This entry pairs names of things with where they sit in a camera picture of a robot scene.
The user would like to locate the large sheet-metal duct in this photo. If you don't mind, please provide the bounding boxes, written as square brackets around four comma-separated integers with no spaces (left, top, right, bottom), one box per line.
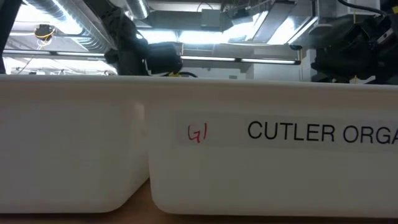
[223,0,320,46]

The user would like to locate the white cutlery organizer tray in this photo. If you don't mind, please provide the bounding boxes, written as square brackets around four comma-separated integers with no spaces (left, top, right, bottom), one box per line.
[0,74,398,218]

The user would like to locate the long linear ceiling light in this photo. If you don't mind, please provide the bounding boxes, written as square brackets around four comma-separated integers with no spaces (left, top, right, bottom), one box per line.
[2,49,302,65]

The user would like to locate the corrugated silver air duct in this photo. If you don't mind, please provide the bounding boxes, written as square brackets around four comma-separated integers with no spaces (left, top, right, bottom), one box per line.
[24,0,118,54]

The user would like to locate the black reel with yellow cable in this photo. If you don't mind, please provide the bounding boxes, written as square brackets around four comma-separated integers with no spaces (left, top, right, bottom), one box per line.
[33,24,56,42]

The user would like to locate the bright ceiling light panel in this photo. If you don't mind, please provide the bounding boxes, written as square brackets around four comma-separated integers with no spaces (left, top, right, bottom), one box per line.
[136,28,233,45]

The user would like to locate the grey ceiling junction box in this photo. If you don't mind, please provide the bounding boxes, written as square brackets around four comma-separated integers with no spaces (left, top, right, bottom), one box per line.
[200,8,224,31]

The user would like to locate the round metal duct pipe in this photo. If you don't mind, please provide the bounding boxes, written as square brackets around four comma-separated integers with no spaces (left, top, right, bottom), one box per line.
[125,0,150,21]

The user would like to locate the white rectangular duct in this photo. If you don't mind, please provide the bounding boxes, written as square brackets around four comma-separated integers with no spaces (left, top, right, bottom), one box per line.
[316,0,381,19]

